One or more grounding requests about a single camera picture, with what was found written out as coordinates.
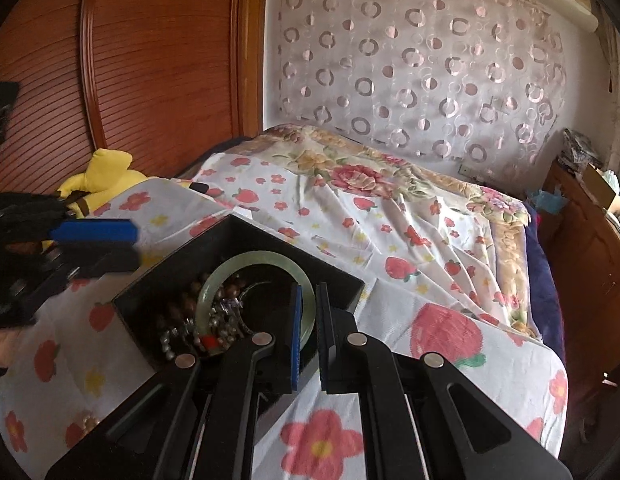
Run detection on blue paper bag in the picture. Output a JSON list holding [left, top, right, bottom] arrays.
[[527, 187, 571, 212]]

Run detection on strawberry print bed sheet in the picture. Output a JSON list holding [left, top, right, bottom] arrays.
[[0, 152, 569, 480]]

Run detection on floral blanket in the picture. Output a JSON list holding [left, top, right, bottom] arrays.
[[249, 123, 534, 342]]

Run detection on circle print sheer curtain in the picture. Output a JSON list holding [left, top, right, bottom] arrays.
[[269, 0, 567, 177]]

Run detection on brown wooden cabinet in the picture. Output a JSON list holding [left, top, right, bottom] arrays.
[[539, 157, 620, 443]]

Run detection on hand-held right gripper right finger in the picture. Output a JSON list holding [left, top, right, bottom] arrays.
[[315, 282, 574, 480]]

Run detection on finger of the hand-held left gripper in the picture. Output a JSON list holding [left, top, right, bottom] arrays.
[[40, 246, 142, 286], [46, 218, 139, 247]]

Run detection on open cardboard box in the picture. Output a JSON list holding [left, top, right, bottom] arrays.
[[579, 162, 620, 212]]

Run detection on stack of magazines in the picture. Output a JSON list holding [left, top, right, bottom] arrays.
[[559, 127, 607, 171]]

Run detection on navy blue blanket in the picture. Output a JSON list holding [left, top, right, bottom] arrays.
[[522, 199, 564, 357]]

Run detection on brown wooden bead bracelet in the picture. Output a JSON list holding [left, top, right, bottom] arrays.
[[157, 274, 251, 342]]

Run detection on metal hair comb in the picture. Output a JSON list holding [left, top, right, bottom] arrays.
[[207, 285, 263, 349]]

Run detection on brown wooden wardrobe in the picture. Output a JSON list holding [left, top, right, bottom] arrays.
[[0, 0, 271, 197]]

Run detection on black cardboard box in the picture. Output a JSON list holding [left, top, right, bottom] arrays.
[[112, 213, 367, 377]]

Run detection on pale green jade bangle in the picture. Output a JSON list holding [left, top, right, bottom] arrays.
[[194, 249, 317, 357]]

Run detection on yellow plush toy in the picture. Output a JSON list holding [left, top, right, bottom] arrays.
[[42, 147, 148, 257]]

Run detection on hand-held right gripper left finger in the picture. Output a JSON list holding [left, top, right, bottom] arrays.
[[44, 282, 305, 480]]

